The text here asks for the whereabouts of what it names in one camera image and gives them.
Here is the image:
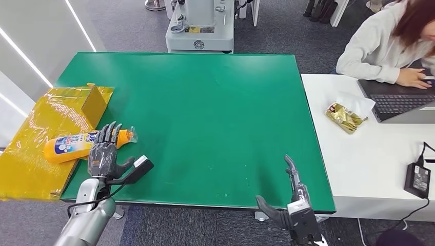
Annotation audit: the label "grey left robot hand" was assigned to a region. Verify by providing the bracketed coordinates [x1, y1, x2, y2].
[87, 121, 135, 180]

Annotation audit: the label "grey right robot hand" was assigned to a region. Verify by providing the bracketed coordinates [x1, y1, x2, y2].
[255, 154, 311, 230]

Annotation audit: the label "orange plastic bottle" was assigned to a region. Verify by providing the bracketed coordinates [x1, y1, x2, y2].
[43, 126, 139, 164]

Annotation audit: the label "yellow taped cardboard box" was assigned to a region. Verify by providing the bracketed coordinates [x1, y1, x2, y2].
[0, 82, 115, 201]

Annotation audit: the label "gold snack packet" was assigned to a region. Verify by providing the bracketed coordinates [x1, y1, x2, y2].
[325, 102, 369, 135]

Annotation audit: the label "dark round stool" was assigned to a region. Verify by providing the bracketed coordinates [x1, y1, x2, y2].
[373, 229, 416, 246]

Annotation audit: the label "white tissue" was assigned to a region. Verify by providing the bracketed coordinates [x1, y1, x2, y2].
[335, 91, 376, 119]

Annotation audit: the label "black power adapter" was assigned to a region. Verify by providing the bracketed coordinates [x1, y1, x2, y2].
[403, 162, 431, 200]

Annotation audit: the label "grey machine base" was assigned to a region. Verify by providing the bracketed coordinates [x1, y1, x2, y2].
[165, 0, 235, 54]

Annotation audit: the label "chrome stand base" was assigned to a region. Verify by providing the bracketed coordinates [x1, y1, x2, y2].
[145, 0, 166, 11]

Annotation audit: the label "dark grey laptop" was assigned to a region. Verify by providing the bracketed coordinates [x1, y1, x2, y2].
[357, 78, 435, 124]

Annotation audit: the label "person's hand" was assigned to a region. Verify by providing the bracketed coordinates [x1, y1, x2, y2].
[396, 68, 433, 90]

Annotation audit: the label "person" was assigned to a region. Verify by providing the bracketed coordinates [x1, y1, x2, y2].
[335, 0, 435, 90]

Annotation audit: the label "black shoes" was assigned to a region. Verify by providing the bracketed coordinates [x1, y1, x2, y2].
[303, 0, 340, 25]

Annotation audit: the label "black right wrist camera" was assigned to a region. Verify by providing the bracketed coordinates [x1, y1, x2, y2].
[287, 199, 324, 246]

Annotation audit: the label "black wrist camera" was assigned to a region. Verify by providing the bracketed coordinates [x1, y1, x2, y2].
[287, 199, 324, 246]
[107, 155, 154, 186]

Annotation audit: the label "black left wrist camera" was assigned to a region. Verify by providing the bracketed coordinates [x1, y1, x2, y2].
[107, 155, 154, 186]

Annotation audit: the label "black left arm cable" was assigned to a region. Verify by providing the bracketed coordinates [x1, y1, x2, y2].
[67, 181, 127, 218]

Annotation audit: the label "white floor cable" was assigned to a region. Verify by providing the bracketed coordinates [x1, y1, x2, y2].
[357, 218, 368, 246]

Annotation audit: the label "black mains cable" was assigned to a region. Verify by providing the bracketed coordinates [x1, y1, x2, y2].
[377, 198, 430, 235]

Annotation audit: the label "thin black adapter cable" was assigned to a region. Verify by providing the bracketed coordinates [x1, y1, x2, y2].
[419, 141, 435, 167]

